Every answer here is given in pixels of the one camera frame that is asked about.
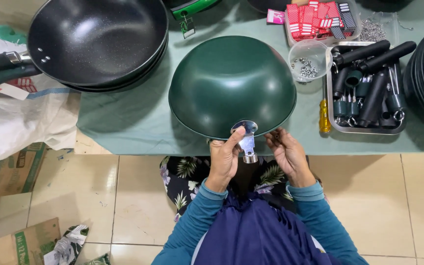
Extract person's right hand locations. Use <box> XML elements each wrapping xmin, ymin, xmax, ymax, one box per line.
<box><xmin>264</xmin><ymin>127</ymin><xmax>316</xmax><ymax>188</ymax></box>

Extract person's left hand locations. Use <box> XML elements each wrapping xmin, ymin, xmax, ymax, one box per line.
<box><xmin>205</xmin><ymin>127</ymin><xmax>247</xmax><ymax>193</ymax></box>

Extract metal pan handle bracket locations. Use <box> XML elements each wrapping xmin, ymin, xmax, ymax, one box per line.
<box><xmin>230</xmin><ymin>120</ymin><xmax>259</xmax><ymax>164</ymax></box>

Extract person's floral trousers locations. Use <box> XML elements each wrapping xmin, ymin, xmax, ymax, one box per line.
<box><xmin>159</xmin><ymin>155</ymin><xmax>330</xmax><ymax>223</ymax></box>

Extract steel tray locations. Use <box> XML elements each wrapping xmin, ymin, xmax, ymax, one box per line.
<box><xmin>326</xmin><ymin>41</ymin><xmax>408</xmax><ymax>135</ymax></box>

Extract dark green wok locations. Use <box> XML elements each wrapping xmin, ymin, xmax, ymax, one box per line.
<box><xmin>168</xmin><ymin>35</ymin><xmax>297</xmax><ymax>141</ymax></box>

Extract person's navy blue headscarf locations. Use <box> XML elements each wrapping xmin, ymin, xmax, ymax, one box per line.
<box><xmin>191</xmin><ymin>189</ymin><xmax>339</xmax><ymax>265</ymax></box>

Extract heap of metal nuts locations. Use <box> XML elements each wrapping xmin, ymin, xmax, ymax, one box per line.
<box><xmin>291</xmin><ymin>57</ymin><xmax>319</xmax><ymax>79</ymax></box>

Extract light green tablecloth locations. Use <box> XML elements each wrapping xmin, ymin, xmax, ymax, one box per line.
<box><xmin>76</xmin><ymin>0</ymin><xmax>424</xmax><ymax>156</ymax></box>

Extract clear plastic cup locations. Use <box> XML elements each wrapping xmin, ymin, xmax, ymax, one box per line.
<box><xmin>288</xmin><ymin>39</ymin><xmax>333</xmax><ymax>82</ymax></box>

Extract green and white hang tag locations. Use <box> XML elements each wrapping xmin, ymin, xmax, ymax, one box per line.
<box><xmin>180</xmin><ymin>14</ymin><xmax>196</xmax><ymax>40</ymax></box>

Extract clear box of red tags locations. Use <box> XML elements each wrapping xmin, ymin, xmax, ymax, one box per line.
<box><xmin>284</xmin><ymin>0</ymin><xmax>363</xmax><ymax>47</ymax></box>

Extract dark pan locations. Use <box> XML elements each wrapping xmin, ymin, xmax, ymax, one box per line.
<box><xmin>247</xmin><ymin>0</ymin><xmax>291</xmax><ymax>14</ymax></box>

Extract black speckled wok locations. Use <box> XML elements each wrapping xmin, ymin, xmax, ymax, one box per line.
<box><xmin>0</xmin><ymin>0</ymin><xmax>169</xmax><ymax>88</ymax></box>

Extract crumpled printed paper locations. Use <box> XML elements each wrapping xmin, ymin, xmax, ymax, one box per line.
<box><xmin>43</xmin><ymin>224</ymin><xmax>90</xmax><ymax>265</ymax></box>

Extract white woven sack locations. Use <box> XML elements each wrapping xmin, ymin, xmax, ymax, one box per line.
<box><xmin>0</xmin><ymin>36</ymin><xmax>82</xmax><ymax>166</ymax></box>

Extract brown cardboard box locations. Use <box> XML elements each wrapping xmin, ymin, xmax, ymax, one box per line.
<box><xmin>0</xmin><ymin>142</ymin><xmax>49</xmax><ymax>201</ymax></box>

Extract red and white hang tag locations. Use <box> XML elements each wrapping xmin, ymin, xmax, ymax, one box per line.
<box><xmin>0</xmin><ymin>77</ymin><xmax>38</xmax><ymax>101</ymax></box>

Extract flattened cardboard sheet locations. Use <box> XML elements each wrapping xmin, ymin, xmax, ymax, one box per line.
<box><xmin>0</xmin><ymin>217</ymin><xmax>62</xmax><ymax>265</ymax></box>

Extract yellow handled screwdriver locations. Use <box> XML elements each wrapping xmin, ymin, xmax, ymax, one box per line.
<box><xmin>318</xmin><ymin>79</ymin><xmax>332</xmax><ymax>134</ymax></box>

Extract pile of pan handles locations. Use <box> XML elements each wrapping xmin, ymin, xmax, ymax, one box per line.
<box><xmin>331</xmin><ymin>40</ymin><xmax>417</xmax><ymax>129</ymax></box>

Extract clear box of metal chains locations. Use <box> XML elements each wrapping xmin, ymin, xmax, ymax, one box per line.
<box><xmin>358</xmin><ymin>11</ymin><xmax>401</xmax><ymax>45</ymax></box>

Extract bright green pan handle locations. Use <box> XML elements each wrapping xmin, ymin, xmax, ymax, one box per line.
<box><xmin>169</xmin><ymin>0</ymin><xmax>221</xmax><ymax>21</ymax></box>

